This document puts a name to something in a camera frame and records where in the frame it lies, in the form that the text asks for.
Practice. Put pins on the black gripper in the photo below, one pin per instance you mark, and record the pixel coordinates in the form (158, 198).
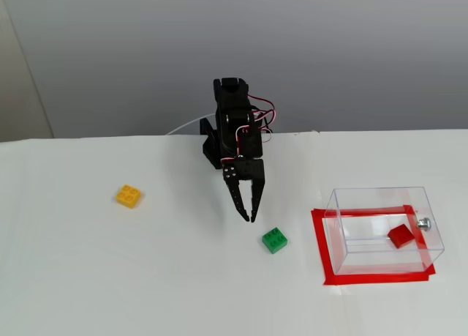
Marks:
(250, 170)

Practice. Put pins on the red lego brick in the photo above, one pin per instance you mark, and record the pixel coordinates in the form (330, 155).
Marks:
(401, 237)

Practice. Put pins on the yellow lego brick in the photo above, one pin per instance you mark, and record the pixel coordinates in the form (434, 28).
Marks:
(128, 197)

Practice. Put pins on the transparent plastic box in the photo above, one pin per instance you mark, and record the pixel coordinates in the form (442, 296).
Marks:
(384, 200)

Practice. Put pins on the red tape frame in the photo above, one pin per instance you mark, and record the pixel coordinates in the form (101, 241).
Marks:
(365, 278)

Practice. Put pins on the green lego brick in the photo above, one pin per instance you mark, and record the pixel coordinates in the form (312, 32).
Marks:
(275, 241)

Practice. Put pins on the silver cam lock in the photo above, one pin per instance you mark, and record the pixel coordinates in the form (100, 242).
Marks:
(424, 224)

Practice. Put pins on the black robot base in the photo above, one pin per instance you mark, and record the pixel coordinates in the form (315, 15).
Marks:
(210, 145)

